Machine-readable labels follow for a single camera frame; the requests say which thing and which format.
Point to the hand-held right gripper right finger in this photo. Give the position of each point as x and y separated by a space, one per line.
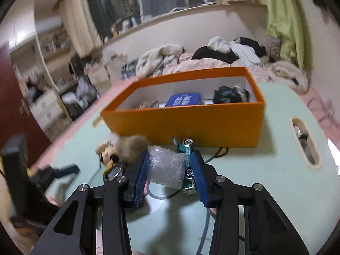
200 178

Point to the small white drawer cabinet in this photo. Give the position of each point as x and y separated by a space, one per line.
99 78

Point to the white hoodie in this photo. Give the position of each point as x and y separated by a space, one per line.
219 43

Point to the blue tin box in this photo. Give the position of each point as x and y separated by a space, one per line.
183 100

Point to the pink floral quilt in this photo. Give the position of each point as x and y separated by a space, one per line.
202 64

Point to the white garment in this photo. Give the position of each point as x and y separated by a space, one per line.
245 54

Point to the black lace trimmed cloth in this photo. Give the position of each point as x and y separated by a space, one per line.
225 95

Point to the brown fur pompom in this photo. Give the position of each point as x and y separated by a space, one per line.
132 146

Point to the beige fleece garment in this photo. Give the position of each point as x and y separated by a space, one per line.
159 58

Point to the black clothes pile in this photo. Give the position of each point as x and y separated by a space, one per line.
212 54

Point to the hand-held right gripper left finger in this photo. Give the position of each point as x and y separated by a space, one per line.
140 180

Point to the beige clothes heap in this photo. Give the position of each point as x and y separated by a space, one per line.
289 74

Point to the teal toy car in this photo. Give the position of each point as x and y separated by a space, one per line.
187 150

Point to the dark window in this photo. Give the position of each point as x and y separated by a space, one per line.
148 2

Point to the clear plastic wrap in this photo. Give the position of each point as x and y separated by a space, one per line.
164 167

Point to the mint green printed desktop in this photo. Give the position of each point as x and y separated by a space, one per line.
265 180

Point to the grey bag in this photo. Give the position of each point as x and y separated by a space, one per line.
85 90

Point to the orange cardboard box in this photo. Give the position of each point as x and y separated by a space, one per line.
186 124

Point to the large white drawer unit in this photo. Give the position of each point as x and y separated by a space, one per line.
45 109

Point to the dark red wooden door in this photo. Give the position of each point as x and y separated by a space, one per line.
16 98

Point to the white wall shelf unit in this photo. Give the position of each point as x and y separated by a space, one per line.
53 47

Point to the light green hanging garment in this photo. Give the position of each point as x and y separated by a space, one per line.
285 18

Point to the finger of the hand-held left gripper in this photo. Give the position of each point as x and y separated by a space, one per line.
67 171

